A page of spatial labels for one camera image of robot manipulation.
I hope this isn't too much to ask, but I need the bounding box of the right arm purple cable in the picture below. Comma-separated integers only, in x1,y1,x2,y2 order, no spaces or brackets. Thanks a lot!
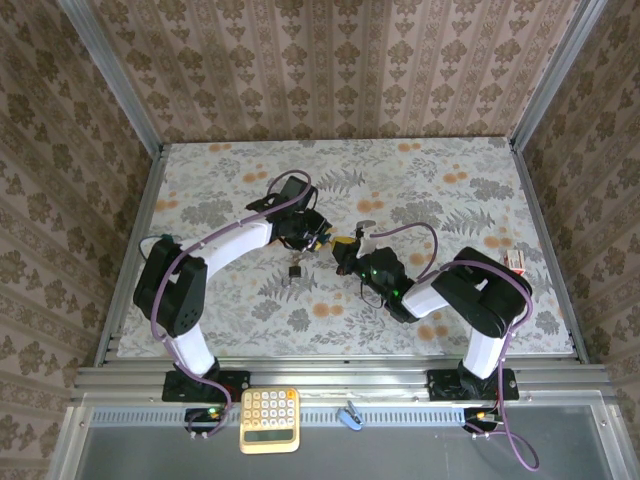
370,222,542,474

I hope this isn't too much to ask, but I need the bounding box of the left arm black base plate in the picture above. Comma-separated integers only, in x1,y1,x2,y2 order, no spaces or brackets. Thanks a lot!
160,369,252,404

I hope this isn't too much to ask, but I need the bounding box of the aluminium corner post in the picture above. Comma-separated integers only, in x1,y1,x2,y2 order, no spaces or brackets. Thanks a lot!
55,0,166,157
509,0,609,151

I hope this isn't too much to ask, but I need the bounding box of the left small circuit board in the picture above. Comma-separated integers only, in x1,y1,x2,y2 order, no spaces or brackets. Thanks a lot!
185,405,226,435

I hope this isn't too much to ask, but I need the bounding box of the small red white box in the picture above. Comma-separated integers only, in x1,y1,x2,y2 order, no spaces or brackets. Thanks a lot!
502,248,527,277

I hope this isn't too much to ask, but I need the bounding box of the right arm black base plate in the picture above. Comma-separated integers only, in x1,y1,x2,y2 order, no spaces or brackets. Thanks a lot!
427,367,521,402

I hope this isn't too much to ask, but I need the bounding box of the aluminium side rail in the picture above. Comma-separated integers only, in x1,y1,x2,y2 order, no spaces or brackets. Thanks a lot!
94,144,167,369
509,139,591,364

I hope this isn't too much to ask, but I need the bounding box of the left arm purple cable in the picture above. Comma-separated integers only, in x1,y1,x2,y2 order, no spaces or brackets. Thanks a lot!
149,170,321,440

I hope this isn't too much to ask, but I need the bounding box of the floral table mat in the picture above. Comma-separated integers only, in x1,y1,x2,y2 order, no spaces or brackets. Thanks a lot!
117,137,574,359

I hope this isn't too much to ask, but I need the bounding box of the yellow calculator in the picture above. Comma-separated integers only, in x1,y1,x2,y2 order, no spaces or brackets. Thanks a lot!
238,387,302,455

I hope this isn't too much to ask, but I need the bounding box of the right small circuit board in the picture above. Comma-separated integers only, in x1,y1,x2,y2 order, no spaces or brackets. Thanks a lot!
462,407,506,434

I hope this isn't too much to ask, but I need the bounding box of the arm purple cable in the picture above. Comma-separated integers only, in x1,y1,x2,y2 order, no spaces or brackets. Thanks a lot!
370,222,542,474
149,170,321,440

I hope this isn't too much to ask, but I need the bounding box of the grey slotted cable duct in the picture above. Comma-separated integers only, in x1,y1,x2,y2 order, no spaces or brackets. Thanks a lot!
89,407,466,427

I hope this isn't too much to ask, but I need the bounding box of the teal timer with white dial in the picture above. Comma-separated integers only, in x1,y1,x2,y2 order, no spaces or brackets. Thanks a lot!
138,232,174,252

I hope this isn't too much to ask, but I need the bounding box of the aluminium cross rail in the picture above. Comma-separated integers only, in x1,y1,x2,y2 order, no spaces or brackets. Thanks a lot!
69,355,614,407

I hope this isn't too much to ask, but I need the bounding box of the blue clip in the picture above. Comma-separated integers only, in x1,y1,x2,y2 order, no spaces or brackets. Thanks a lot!
337,399,365,431

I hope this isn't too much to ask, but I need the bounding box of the small circuit board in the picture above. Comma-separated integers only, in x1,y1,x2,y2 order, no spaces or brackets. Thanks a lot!
185,405,226,435
462,407,506,434

